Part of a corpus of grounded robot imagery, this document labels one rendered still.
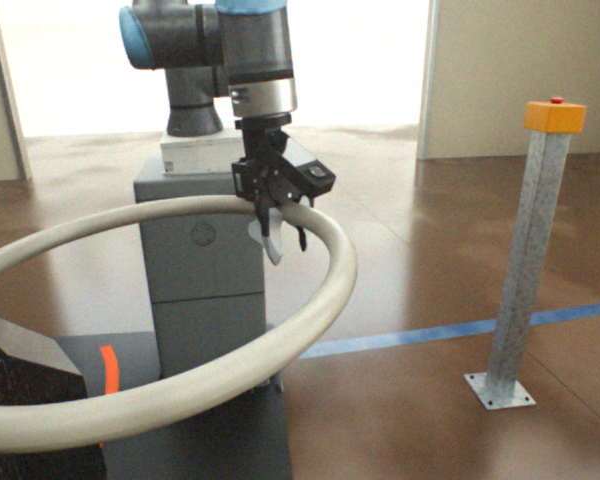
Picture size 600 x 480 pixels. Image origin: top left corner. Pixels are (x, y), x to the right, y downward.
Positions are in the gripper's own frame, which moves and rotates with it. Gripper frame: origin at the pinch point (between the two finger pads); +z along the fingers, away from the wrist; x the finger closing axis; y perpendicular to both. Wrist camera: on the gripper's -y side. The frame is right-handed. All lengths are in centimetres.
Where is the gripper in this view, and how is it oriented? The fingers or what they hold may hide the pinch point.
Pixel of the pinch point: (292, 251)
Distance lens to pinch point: 66.6
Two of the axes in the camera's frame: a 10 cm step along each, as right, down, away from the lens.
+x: -7.0, 3.3, -6.3
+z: 1.0, 9.2, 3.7
